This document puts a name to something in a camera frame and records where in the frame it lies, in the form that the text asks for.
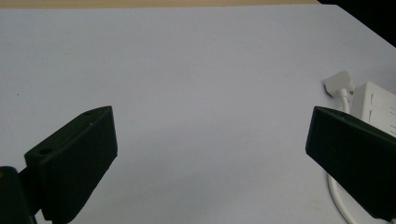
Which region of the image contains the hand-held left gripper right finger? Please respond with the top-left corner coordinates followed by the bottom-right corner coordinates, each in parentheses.
top-left (304, 105), bottom-right (396, 222)

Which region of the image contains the white plug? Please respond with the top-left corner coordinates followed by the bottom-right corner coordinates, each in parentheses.
top-left (323, 70), bottom-right (356, 98)

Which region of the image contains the white power strip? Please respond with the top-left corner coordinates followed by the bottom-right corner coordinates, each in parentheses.
top-left (350, 81), bottom-right (396, 138)

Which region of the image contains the white cable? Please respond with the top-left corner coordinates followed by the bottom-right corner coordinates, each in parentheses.
top-left (327, 88), bottom-right (396, 224)

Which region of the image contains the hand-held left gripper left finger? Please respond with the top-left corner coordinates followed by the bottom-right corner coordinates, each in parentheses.
top-left (23, 105), bottom-right (119, 224)

